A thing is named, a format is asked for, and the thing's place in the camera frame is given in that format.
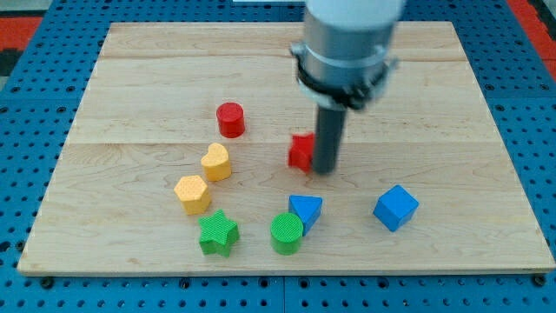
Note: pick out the yellow hexagon block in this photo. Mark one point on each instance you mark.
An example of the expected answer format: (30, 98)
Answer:
(193, 194)

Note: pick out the red cylinder block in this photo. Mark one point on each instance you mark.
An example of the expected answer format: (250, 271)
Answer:
(230, 118)

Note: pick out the yellow heart block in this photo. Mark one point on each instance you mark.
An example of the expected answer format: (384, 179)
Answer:
(216, 163)

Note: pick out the blue cube block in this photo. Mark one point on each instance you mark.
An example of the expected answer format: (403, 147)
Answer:
(395, 207)

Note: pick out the green cylinder block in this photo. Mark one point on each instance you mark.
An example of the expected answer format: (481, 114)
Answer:
(286, 232)

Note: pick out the green star block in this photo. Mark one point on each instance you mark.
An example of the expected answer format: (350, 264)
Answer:
(218, 234)

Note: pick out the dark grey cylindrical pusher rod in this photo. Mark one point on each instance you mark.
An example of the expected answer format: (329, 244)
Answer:
(328, 133)

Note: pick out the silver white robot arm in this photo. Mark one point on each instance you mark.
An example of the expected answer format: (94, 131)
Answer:
(343, 64)

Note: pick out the light wooden board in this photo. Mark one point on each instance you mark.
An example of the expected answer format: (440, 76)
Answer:
(147, 117)

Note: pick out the blue triangle block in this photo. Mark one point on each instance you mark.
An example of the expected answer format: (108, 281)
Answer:
(307, 208)

